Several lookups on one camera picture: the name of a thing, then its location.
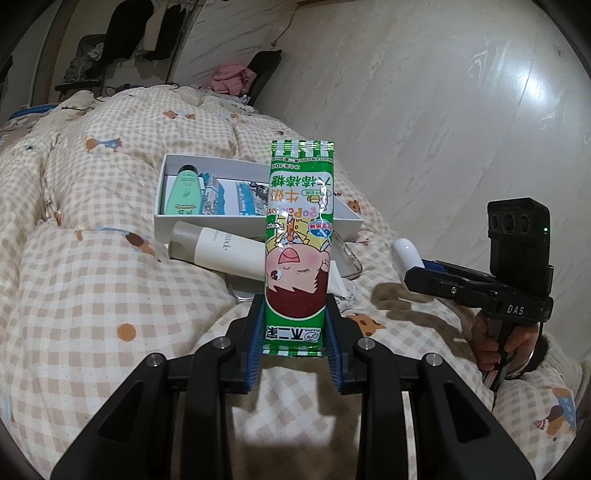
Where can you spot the beige checkered duvet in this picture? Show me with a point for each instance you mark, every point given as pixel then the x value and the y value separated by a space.
pixel 87 291

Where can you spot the green cartoon candy packet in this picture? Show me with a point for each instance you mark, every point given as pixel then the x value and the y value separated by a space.
pixel 299 226

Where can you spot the black hanging clothes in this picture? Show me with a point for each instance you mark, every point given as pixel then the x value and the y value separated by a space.
pixel 140 26

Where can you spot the blue snack packet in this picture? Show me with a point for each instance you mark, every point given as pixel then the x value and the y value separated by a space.
pixel 212 202
pixel 252 198

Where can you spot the green hand cream tube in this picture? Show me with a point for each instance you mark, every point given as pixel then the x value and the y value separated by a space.
pixel 184 193

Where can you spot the black chair with clothes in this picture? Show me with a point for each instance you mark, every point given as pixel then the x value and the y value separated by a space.
pixel 82 73

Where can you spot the pink clothes pile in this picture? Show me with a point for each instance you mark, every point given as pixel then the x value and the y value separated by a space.
pixel 232 79

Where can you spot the white body lotion tube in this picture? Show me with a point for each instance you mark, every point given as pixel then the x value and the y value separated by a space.
pixel 217 251

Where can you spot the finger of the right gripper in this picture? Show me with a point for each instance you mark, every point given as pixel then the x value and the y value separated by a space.
pixel 433 283
pixel 453 269

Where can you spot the person's right hand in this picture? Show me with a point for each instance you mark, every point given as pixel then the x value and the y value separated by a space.
pixel 521 344

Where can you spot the white earbuds case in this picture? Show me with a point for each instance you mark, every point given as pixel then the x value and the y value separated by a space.
pixel 405 257

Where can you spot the white cardboard box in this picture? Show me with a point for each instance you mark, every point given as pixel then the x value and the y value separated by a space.
pixel 228 172

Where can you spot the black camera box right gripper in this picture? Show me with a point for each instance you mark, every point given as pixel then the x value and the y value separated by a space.
pixel 519 231

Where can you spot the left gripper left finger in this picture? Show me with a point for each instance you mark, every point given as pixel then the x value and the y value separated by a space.
pixel 168 418

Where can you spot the black headboard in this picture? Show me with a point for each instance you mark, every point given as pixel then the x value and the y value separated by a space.
pixel 263 64

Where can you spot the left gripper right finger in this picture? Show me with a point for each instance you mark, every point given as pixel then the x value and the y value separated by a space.
pixel 418 416

